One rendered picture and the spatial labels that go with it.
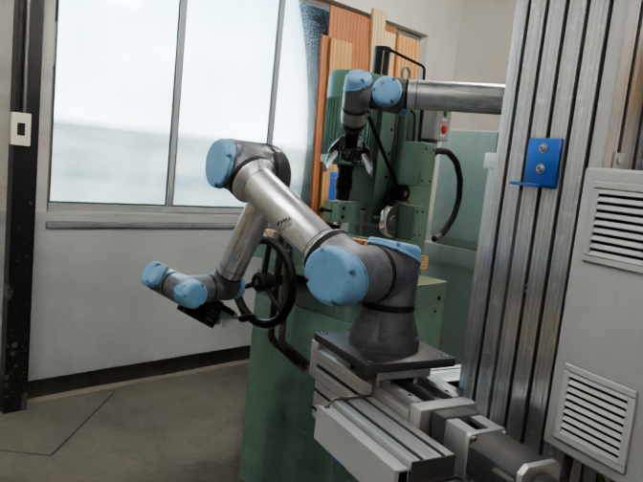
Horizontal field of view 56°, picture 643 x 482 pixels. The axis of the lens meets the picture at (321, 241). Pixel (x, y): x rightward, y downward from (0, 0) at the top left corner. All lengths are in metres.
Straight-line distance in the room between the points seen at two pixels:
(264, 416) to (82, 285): 1.19
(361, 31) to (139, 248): 1.87
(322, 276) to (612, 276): 0.50
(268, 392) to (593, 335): 1.39
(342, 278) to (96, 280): 2.04
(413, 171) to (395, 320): 0.96
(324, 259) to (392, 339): 0.24
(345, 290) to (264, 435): 1.22
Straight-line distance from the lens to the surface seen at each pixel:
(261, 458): 2.32
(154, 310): 3.22
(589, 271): 1.05
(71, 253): 2.97
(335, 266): 1.13
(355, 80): 1.71
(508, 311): 1.23
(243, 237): 1.59
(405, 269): 1.24
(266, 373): 2.20
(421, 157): 2.14
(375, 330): 1.27
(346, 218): 2.09
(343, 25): 3.80
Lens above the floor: 1.19
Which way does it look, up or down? 7 degrees down
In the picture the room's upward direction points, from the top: 6 degrees clockwise
